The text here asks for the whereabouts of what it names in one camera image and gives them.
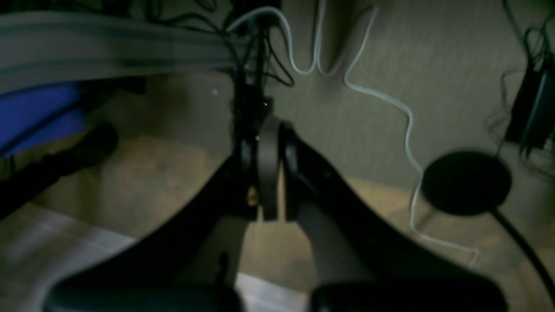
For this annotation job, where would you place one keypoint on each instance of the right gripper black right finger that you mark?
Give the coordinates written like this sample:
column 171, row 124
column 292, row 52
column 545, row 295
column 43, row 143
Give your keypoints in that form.
column 363, row 263

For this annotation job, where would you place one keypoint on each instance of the black round disc object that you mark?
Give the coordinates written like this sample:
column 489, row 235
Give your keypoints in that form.
column 468, row 183

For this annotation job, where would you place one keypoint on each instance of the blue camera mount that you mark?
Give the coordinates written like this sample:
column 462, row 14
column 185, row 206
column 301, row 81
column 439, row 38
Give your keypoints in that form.
column 38, row 115

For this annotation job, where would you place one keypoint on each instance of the black power adapter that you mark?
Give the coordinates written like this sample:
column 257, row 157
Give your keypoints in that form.
column 533, row 111

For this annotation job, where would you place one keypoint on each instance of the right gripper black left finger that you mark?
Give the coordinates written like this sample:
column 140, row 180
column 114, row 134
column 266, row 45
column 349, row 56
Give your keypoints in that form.
column 190, row 263

